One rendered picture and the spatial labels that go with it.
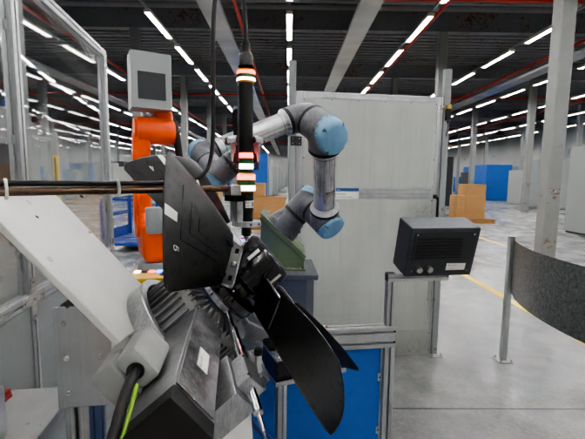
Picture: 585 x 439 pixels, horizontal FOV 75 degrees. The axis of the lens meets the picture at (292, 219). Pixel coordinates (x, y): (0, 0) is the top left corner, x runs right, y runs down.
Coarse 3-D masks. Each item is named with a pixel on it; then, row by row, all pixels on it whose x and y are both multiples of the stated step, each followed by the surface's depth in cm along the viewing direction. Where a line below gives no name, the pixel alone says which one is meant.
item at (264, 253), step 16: (256, 240) 82; (256, 256) 80; (272, 256) 89; (240, 272) 80; (256, 272) 80; (272, 272) 80; (224, 288) 78; (240, 288) 81; (256, 288) 80; (240, 304) 79
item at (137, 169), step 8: (136, 160) 84; (144, 160) 86; (152, 160) 88; (160, 160) 90; (184, 160) 96; (192, 160) 99; (128, 168) 82; (136, 168) 83; (144, 168) 85; (160, 168) 88; (192, 168) 96; (200, 168) 99; (136, 176) 82; (144, 176) 83; (152, 176) 85; (160, 176) 86; (192, 176) 93; (200, 184) 93; (208, 184) 95; (208, 192) 92; (216, 192) 95; (160, 200) 83; (216, 200) 92; (224, 208) 92; (224, 216) 90
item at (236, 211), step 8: (224, 192) 90; (232, 192) 88; (240, 192) 90; (232, 200) 88; (240, 200) 90; (232, 208) 91; (240, 208) 90; (232, 216) 91; (240, 216) 90; (232, 224) 92; (240, 224) 90; (248, 224) 90; (256, 224) 91
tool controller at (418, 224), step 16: (400, 224) 140; (416, 224) 135; (432, 224) 135; (448, 224) 136; (464, 224) 137; (400, 240) 140; (416, 240) 133; (432, 240) 133; (448, 240) 134; (464, 240) 135; (400, 256) 140; (416, 256) 135; (432, 256) 136; (448, 256) 137; (464, 256) 138; (400, 272) 140; (416, 272) 137; (432, 272) 136; (448, 272) 139; (464, 272) 141
